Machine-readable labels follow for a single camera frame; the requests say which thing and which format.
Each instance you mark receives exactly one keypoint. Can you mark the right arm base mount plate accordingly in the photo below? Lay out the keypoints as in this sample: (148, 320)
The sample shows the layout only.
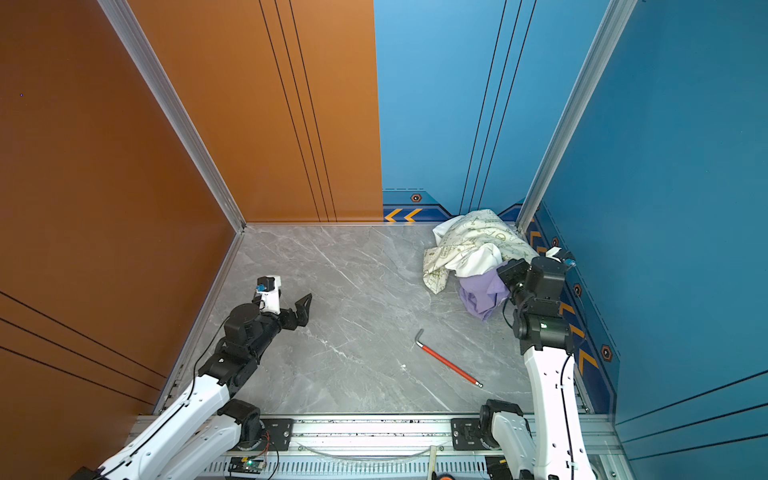
(466, 434)

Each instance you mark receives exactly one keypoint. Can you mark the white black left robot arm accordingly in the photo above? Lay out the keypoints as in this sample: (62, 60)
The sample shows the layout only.
(206, 420)

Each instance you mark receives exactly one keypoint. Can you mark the cream green-printed cloth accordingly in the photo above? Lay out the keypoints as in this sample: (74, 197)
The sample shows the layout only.
(455, 237)

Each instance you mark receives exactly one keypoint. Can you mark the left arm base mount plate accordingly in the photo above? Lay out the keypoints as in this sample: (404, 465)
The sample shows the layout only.
(277, 434)

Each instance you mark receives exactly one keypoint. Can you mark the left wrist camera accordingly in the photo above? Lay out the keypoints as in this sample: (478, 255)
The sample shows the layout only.
(267, 291)

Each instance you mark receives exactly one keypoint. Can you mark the green circuit board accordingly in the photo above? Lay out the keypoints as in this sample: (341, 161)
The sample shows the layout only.
(246, 465)

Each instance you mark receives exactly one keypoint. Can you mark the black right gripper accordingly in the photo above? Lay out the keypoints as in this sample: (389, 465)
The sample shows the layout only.
(507, 272)

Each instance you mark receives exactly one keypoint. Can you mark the purple printed shirt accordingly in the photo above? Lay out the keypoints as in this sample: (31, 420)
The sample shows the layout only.
(482, 294)

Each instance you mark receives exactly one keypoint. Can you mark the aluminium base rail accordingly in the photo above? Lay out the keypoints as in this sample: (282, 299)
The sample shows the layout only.
(368, 446)

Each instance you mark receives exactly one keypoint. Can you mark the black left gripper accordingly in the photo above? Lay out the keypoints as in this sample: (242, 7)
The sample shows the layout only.
(301, 315)

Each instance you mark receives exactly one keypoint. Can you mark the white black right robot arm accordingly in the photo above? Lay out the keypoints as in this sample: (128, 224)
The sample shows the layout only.
(556, 449)

